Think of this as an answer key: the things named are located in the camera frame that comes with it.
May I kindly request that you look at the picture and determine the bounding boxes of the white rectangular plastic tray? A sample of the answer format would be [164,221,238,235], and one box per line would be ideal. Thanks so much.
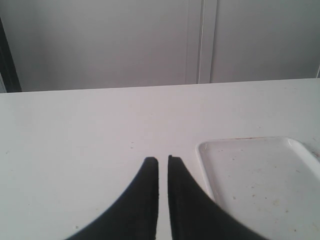
[197,137,320,240]

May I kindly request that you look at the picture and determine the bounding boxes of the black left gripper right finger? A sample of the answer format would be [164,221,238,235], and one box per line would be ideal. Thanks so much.
[167,155,265,240]

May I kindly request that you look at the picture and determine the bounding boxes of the grey cabinet doors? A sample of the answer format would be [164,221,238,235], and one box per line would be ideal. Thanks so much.
[0,0,320,92]

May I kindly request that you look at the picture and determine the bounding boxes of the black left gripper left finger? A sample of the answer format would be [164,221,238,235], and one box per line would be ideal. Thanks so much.
[69,157,159,240]

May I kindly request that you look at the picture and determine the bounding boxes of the dark vertical post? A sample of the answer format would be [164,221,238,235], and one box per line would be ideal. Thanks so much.
[0,21,22,93]

